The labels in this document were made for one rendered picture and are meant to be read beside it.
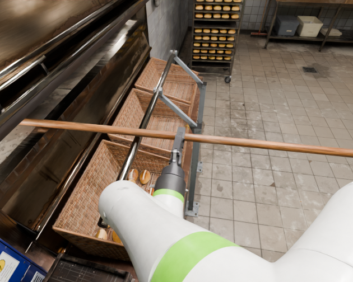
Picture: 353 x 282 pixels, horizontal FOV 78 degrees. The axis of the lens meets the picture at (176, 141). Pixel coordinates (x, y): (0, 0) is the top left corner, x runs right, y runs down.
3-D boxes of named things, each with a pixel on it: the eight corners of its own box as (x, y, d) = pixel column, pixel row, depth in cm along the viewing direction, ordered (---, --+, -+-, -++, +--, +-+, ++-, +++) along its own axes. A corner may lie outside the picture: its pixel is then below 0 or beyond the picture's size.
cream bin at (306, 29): (298, 36, 430) (303, 23, 413) (292, 28, 465) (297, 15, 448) (317, 37, 426) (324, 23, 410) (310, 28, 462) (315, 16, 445)
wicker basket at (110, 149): (70, 253, 110) (47, 229, 90) (111, 167, 150) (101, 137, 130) (165, 269, 105) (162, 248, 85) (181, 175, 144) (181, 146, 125)
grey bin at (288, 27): (276, 34, 435) (280, 22, 418) (272, 27, 470) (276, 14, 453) (295, 36, 431) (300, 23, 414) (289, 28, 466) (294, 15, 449)
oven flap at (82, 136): (31, 232, 83) (-15, 206, 71) (148, 49, 209) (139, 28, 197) (40, 232, 81) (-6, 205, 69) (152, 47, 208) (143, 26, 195)
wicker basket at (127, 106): (114, 163, 152) (105, 134, 132) (136, 114, 192) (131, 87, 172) (183, 171, 147) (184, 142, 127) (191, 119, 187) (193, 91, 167)
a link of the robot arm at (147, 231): (204, 343, 25) (246, 253, 28) (126, 319, 21) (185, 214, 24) (122, 226, 57) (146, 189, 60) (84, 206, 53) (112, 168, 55)
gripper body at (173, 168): (158, 172, 64) (165, 149, 71) (160, 188, 70) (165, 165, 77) (184, 174, 64) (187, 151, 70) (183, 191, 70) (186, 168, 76)
